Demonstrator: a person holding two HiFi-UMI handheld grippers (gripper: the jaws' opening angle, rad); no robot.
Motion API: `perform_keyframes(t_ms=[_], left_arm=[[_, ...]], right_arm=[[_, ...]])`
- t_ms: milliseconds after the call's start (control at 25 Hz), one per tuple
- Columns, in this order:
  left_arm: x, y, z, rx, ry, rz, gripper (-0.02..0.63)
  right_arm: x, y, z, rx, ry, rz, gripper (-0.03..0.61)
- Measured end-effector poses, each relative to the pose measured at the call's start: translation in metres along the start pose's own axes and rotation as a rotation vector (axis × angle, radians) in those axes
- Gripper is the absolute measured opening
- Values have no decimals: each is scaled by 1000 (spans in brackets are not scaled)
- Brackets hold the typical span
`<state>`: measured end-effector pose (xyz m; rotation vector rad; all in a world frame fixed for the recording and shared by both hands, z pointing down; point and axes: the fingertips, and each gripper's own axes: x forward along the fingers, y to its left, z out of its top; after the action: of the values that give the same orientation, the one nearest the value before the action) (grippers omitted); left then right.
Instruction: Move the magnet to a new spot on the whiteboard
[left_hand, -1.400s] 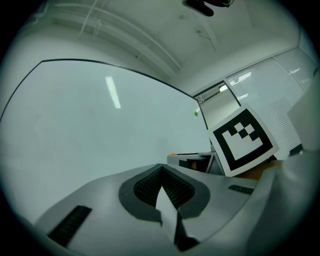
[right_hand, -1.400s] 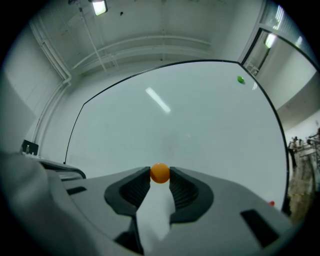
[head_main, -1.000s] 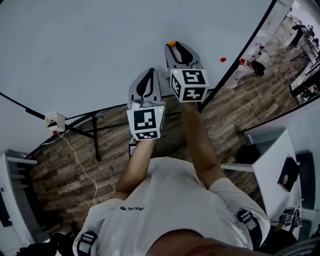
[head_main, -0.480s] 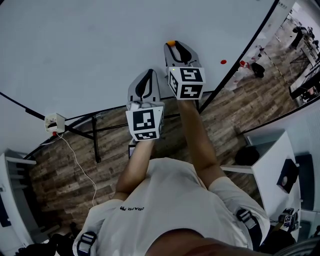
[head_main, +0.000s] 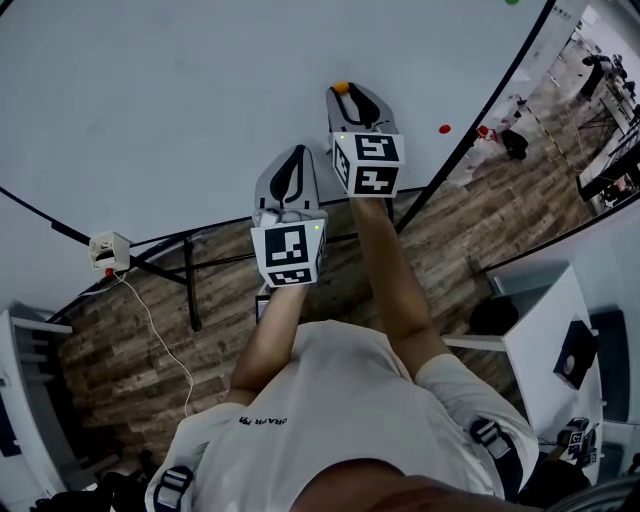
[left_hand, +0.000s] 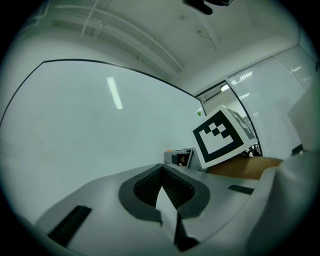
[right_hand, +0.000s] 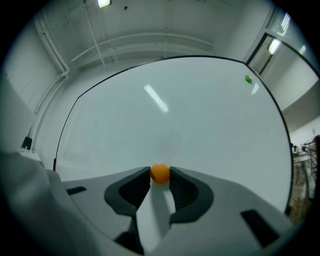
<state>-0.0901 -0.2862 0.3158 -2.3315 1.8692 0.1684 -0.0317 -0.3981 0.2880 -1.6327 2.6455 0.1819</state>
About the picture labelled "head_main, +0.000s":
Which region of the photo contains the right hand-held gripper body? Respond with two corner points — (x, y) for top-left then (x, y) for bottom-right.
(331, 132), (405, 199)

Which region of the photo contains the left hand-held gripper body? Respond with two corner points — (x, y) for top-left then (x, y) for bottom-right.
(250, 208), (329, 289)

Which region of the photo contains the person's left forearm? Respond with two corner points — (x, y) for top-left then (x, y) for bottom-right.
(228, 284), (309, 406)

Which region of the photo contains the person's right forearm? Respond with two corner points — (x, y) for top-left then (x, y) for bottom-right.
(349, 196), (451, 386)

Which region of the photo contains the clear red-capped water bottle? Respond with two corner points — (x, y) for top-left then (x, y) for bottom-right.
(447, 126), (494, 186)

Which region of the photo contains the black whiteboard stand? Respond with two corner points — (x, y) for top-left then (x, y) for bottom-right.
(127, 184), (436, 332)

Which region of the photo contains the black bag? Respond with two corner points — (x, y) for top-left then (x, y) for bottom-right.
(500, 129), (530, 160)

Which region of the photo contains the person's white t-shirt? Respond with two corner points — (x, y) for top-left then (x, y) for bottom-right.
(144, 319), (540, 512)

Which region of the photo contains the black round bin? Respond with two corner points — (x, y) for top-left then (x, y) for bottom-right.
(468, 298), (520, 336)

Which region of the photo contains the white desk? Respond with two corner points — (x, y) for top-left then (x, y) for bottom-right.
(442, 262), (609, 451)

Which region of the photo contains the black box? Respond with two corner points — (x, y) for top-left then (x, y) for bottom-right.
(552, 319), (600, 391)

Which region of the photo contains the white shelf unit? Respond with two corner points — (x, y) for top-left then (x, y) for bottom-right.
(0, 302), (74, 501)

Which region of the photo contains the black chair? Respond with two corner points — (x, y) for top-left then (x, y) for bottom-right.
(37, 449), (161, 512)

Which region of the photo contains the black desk mat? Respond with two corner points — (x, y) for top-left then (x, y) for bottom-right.
(588, 309), (630, 424)

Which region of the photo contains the dark blue panel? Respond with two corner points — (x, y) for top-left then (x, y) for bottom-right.
(0, 389), (24, 459)

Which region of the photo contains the white switch box red button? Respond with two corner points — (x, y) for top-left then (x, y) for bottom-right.
(88, 230), (132, 279)

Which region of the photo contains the thin white cable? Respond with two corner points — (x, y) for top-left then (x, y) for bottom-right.
(79, 271), (195, 420)

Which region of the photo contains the black frame table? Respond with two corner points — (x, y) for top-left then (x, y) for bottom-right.
(574, 99), (640, 201)

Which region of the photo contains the grey harness strap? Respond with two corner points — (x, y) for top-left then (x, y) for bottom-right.
(152, 464), (194, 511)
(467, 414), (526, 501)

